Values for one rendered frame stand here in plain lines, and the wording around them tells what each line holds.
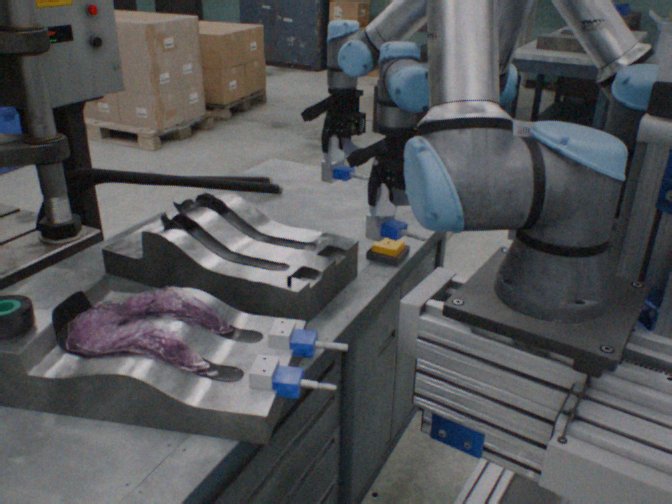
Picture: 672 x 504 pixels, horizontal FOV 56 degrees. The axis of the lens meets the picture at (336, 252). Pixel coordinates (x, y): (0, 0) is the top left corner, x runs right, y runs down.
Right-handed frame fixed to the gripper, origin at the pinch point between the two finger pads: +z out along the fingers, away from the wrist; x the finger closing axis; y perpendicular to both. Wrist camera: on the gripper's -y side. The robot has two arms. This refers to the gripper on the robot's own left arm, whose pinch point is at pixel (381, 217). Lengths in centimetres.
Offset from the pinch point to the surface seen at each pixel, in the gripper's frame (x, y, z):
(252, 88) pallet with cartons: 339, -368, 74
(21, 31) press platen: -31, -74, -34
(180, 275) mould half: -31.7, -28.0, 10.0
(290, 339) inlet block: -37.4, 6.7, 8.2
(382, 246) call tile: 8.3, -4.7, 11.3
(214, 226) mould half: -20.3, -29.6, 3.4
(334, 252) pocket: -7.6, -6.7, 7.4
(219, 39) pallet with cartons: 288, -355, 23
